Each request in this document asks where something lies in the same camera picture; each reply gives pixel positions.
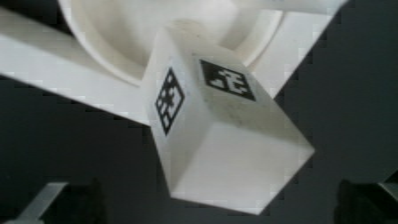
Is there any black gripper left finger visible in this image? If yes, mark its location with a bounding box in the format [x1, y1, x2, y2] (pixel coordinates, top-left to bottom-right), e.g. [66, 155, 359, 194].
[11, 180, 107, 224]

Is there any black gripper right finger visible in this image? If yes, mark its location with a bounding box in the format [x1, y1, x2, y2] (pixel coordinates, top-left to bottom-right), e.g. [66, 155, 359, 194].
[334, 180, 398, 224]

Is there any white stool leg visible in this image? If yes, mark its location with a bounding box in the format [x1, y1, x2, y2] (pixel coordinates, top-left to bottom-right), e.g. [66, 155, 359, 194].
[142, 20, 315, 215]

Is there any white round stool seat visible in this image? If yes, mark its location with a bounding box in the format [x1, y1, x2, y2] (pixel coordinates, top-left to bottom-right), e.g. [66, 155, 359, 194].
[59, 0, 348, 83]

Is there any white front border rail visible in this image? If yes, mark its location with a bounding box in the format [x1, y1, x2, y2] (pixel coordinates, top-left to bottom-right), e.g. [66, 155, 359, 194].
[0, 6, 149, 124]

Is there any white border rail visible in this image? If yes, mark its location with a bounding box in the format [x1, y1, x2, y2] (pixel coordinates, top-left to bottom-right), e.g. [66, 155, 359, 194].
[251, 12, 332, 97]
[0, 6, 149, 124]

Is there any white right border rail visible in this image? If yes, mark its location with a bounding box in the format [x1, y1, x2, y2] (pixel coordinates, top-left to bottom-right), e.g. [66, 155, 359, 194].
[251, 12, 332, 97]

